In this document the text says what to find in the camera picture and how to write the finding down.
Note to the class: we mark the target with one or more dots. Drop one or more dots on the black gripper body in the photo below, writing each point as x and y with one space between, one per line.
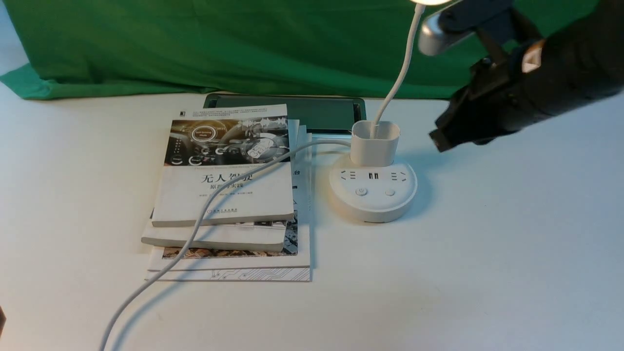
497 101

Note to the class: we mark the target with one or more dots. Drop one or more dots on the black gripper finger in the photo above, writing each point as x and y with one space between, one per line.
455 126

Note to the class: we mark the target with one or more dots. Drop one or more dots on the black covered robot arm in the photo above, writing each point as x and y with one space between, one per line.
578 65

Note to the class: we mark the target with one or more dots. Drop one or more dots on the white book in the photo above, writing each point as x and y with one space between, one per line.
232 162
252 211

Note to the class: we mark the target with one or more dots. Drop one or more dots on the top white book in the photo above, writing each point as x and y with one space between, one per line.
232 162

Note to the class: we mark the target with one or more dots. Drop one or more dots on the green backdrop cloth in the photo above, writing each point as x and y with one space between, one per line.
105 48

